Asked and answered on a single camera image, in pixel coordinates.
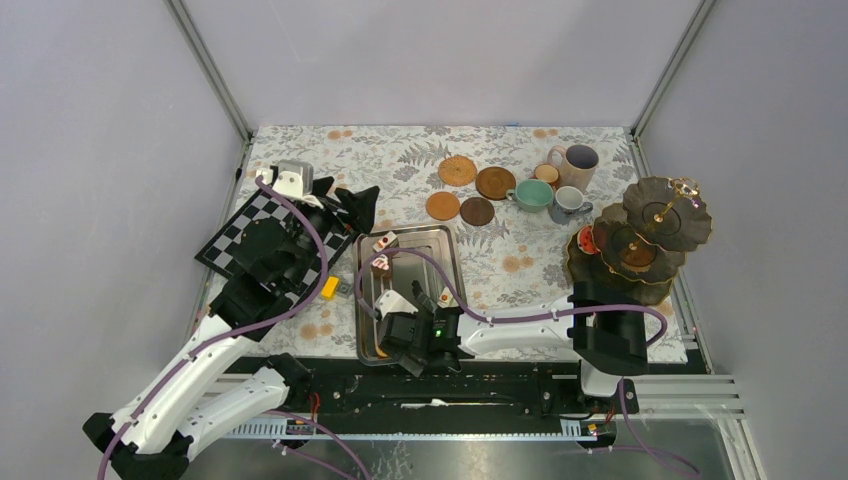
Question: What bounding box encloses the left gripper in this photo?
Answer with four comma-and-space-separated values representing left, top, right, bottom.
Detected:
285, 176, 380, 289

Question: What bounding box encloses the red frosted donut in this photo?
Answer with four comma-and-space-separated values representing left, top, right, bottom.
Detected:
577, 225, 599, 255

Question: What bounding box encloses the pink frosted donut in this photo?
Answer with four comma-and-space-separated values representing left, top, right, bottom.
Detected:
621, 242, 657, 271

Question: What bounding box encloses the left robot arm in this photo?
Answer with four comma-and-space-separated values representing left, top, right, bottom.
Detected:
83, 173, 380, 479

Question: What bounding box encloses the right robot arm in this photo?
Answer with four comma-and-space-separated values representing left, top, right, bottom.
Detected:
375, 282, 649, 412

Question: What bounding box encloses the green layered cake slice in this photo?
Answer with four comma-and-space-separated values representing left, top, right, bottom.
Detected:
436, 287, 458, 308

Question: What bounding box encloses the chocolate cake slice with cherry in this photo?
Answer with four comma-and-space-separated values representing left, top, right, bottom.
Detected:
372, 231, 399, 253

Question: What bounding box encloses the stainless steel tray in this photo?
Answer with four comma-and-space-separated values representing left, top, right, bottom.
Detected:
353, 224, 466, 367

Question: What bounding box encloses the chocolate cake slice pink topping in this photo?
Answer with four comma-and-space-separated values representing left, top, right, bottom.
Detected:
370, 254, 393, 278

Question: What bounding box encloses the small grey block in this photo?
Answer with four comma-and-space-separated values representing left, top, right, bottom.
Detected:
337, 282, 354, 297

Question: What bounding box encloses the yellow block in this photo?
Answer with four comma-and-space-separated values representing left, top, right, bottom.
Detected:
320, 276, 341, 300

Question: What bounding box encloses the light orange wooden coaster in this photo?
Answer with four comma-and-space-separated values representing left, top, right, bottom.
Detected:
425, 191, 461, 221

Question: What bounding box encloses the woven rattan coaster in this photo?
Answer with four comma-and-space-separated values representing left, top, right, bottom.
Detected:
438, 155, 477, 187

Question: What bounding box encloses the dark walnut coaster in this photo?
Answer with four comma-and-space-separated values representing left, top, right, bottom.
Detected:
459, 197, 495, 226

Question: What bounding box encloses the brown wooden saucer coaster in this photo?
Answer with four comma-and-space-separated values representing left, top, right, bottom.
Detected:
475, 166, 517, 201

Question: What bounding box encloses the mint green cup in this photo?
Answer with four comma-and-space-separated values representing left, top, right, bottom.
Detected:
505, 179, 554, 213

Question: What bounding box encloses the grey patterned mug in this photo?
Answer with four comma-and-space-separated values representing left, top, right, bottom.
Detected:
548, 186, 593, 225

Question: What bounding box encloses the small red cup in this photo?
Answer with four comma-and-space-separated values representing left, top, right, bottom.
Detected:
533, 164, 560, 188

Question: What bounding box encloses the three tier black cake stand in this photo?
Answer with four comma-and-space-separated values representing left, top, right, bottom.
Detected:
563, 176, 713, 306

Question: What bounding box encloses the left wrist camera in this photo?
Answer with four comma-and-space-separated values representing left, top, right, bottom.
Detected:
256, 160, 323, 208

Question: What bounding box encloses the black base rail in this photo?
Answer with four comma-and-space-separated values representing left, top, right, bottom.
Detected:
279, 358, 640, 435

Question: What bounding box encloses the aluminium frame post left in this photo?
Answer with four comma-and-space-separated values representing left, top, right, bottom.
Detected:
164, 0, 253, 142

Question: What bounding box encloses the aluminium frame post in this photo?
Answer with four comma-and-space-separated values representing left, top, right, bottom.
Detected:
630, 0, 718, 142
164, 0, 253, 142

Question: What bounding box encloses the aluminium frame post right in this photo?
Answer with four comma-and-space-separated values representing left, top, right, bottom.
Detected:
630, 0, 718, 142

